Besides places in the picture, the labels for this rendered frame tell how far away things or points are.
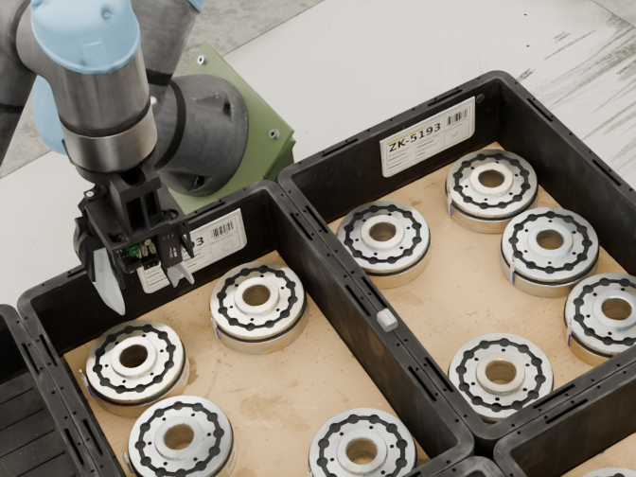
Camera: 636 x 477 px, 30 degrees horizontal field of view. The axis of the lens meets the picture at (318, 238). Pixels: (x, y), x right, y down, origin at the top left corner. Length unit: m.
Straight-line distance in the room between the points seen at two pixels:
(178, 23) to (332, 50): 0.49
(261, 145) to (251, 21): 1.57
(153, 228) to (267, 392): 0.28
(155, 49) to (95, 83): 0.41
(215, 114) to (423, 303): 0.35
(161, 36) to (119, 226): 0.35
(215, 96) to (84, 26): 0.56
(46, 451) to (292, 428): 0.25
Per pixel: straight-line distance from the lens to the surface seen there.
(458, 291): 1.28
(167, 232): 1.03
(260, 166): 1.41
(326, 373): 1.23
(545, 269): 1.27
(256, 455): 1.19
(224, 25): 2.98
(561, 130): 1.31
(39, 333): 1.20
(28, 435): 1.26
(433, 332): 1.25
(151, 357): 1.23
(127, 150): 0.96
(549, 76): 1.71
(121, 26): 0.90
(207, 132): 1.40
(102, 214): 1.04
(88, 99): 0.93
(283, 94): 1.71
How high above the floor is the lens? 1.84
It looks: 49 degrees down
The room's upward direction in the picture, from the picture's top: 9 degrees counter-clockwise
